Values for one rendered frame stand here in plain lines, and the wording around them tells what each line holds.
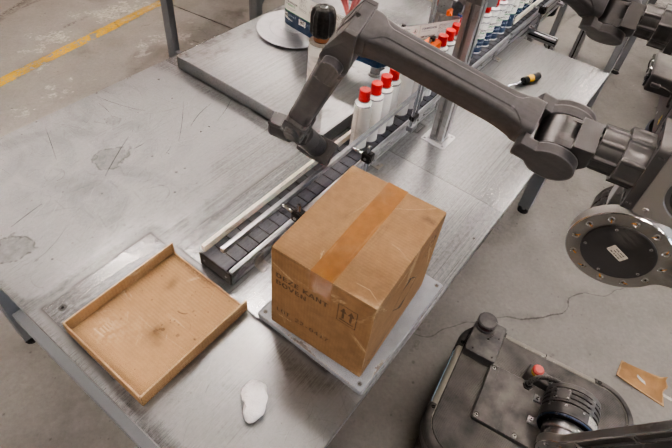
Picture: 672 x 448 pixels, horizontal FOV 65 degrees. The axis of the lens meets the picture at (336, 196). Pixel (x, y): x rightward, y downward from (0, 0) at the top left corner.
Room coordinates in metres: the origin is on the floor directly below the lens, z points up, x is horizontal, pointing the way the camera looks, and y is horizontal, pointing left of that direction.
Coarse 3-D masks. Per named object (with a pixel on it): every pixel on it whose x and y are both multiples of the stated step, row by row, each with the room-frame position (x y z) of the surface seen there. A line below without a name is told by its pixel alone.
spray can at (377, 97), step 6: (372, 84) 1.29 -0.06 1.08; (378, 84) 1.29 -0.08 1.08; (372, 90) 1.28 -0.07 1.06; (378, 90) 1.28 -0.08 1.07; (372, 96) 1.28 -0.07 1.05; (378, 96) 1.28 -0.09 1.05; (378, 102) 1.27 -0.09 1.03; (372, 108) 1.27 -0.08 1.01; (378, 108) 1.28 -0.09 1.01; (372, 114) 1.27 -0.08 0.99; (378, 114) 1.28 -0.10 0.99; (372, 120) 1.27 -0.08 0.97; (378, 120) 1.28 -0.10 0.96; (372, 138) 1.27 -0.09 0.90
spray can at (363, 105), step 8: (360, 88) 1.26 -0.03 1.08; (368, 88) 1.26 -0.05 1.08; (360, 96) 1.24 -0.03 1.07; (368, 96) 1.24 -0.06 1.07; (360, 104) 1.24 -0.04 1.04; (368, 104) 1.24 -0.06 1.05; (360, 112) 1.23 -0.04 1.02; (368, 112) 1.24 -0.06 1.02; (352, 120) 1.25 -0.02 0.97; (360, 120) 1.23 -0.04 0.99; (368, 120) 1.24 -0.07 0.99; (352, 128) 1.24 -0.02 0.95; (360, 128) 1.23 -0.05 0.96; (352, 136) 1.24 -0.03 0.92; (360, 144) 1.23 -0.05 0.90
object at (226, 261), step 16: (432, 96) 1.57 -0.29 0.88; (368, 144) 1.27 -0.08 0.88; (352, 160) 1.18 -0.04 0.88; (304, 176) 1.09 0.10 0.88; (320, 176) 1.10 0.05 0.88; (336, 176) 1.10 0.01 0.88; (288, 192) 1.02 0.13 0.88; (304, 192) 1.02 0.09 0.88; (320, 192) 1.03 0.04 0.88; (240, 224) 0.88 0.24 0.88; (272, 224) 0.89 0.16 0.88; (224, 240) 0.82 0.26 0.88; (240, 240) 0.83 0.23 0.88; (256, 240) 0.83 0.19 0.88; (208, 256) 0.77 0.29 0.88; (224, 256) 0.77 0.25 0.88; (240, 256) 0.78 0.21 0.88
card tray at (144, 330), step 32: (160, 256) 0.77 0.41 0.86; (128, 288) 0.68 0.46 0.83; (160, 288) 0.69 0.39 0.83; (192, 288) 0.70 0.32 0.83; (96, 320) 0.59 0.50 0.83; (128, 320) 0.60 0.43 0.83; (160, 320) 0.60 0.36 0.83; (192, 320) 0.61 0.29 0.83; (224, 320) 0.60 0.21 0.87; (96, 352) 0.51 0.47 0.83; (128, 352) 0.52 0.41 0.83; (160, 352) 0.53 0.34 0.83; (192, 352) 0.52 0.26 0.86; (128, 384) 0.45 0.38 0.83; (160, 384) 0.45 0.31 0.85
